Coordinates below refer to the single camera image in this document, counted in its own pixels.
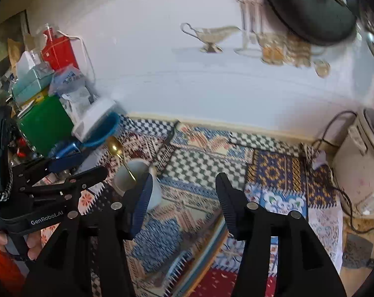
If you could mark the white rice cooker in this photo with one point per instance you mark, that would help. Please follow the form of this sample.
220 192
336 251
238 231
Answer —
360 167

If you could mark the person's left hand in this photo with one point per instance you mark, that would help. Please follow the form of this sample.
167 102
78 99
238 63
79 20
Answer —
35 244

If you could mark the grey cloth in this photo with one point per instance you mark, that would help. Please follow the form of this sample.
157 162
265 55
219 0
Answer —
357 250

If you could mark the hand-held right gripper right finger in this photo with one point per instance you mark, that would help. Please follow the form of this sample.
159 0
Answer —
228 202

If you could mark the red box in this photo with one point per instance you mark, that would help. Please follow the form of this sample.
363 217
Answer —
58 52

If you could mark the black pan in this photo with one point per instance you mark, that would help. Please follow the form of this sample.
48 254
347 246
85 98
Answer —
310 6

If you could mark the white cup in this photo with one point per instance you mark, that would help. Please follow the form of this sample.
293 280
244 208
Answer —
143 182

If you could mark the green container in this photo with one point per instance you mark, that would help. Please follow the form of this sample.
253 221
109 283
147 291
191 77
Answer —
44 123

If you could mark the patterned tablecloth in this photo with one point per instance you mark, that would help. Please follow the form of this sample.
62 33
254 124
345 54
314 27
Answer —
205 167

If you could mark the white plastic container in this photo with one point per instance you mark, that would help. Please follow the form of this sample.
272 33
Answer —
94 114

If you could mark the white power plug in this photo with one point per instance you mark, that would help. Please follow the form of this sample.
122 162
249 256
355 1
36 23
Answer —
319 160

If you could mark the blue plastic bag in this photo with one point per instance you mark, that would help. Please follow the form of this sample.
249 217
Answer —
70 79

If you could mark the blue metal clip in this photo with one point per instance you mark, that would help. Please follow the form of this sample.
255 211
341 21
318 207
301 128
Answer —
63 149

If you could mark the blue mug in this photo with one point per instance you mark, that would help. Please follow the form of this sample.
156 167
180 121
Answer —
105 131

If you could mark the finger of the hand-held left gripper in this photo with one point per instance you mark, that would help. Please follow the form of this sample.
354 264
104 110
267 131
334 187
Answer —
66 162
91 174

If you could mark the teal tissue box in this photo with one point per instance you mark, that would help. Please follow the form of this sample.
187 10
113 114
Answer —
30 83

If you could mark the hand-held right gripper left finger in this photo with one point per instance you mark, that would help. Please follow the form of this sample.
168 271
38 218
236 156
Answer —
142 202

